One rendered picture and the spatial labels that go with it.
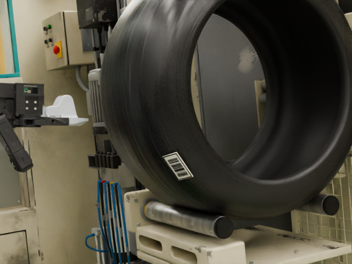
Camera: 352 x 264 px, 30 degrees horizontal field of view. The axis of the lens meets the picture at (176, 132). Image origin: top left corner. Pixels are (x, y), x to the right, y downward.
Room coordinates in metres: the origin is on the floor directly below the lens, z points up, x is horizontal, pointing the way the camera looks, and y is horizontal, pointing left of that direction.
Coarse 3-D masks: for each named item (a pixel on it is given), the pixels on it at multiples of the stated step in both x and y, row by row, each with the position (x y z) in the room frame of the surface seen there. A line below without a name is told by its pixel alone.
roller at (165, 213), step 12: (156, 204) 1.56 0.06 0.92; (168, 204) 1.53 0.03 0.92; (156, 216) 1.54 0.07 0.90; (168, 216) 1.48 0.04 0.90; (180, 216) 1.43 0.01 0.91; (192, 216) 1.39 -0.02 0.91; (204, 216) 1.35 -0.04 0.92; (216, 216) 1.32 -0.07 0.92; (192, 228) 1.39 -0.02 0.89; (204, 228) 1.34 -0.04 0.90; (216, 228) 1.30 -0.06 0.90; (228, 228) 1.31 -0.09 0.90
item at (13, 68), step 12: (0, 0) 1.85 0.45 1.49; (0, 12) 1.85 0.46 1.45; (12, 12) 1.86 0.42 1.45; (0, 24) 1.84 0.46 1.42; (12, 24) 1.85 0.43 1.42; (0, 36) 1.84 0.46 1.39; (12, 36) 1.85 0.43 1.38; (0, 48) 1.84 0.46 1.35; (12, 48) 1.86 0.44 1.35; (0, 60) 1.84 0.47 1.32; (12, 60) 1.85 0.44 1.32; (0, 72) 1.84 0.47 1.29; (12, 72) 1.85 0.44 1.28
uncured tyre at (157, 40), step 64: (192, 0) 1.28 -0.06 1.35; (256, 0) 1.65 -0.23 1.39; (320, 0) 1.42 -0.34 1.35; (128, 64) 1.31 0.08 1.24; (320, 64) 1.63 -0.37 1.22; (128, 128) 1.33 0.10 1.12; (192, 128) 1.26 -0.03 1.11; (320, 128) 1.61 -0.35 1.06; (192, 192) 1.30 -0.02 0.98; (256, 192) 1.33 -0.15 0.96
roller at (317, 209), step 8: (312, 200) 1.47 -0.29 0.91; (320, 200) 1.44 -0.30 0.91; (328, 200) 1.43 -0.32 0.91; (336, 200) 1.44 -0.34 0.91; (296, 208) 1.52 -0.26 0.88; (304, 208) 1.49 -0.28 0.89; (312, 208) 1.47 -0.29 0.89; (320, 208) 1.44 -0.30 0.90; (328, 208) 1.43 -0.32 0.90; (336, 208) 1.44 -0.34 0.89
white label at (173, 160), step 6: (162, 156) 1.27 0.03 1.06; (168, 156) 1.26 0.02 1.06; (174, 156) 1.25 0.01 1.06; (168, 162) 1.27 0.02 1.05; (174, 162) 1.26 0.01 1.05; (180, 162) 1.25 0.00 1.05; (174, 168) 1.27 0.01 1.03; (180, 168) 1.26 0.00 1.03; (186, 168) 1.25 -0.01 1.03; (174, 174) 1.28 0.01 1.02; (180, 174) 1.27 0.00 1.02; (186, 174) 1.26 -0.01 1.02
